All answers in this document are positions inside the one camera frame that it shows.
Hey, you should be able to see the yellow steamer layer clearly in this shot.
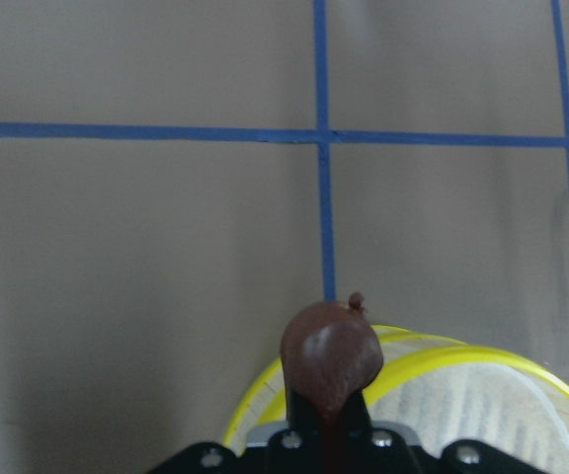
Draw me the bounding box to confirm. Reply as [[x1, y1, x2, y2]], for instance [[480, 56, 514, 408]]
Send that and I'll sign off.
[[364, 345, 569, 473], [223, 325, 465, 454]]

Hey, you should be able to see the brown bun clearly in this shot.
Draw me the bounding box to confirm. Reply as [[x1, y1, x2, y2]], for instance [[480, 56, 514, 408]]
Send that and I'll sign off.
[[280, 292, 383, 427]]

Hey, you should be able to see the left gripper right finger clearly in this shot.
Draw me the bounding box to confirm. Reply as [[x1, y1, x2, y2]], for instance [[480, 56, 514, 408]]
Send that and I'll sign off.
[[338, 390, 371, 435]]

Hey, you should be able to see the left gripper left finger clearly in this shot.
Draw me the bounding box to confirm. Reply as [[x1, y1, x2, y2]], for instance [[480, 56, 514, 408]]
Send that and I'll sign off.
[[284, 377, 323, 435]]

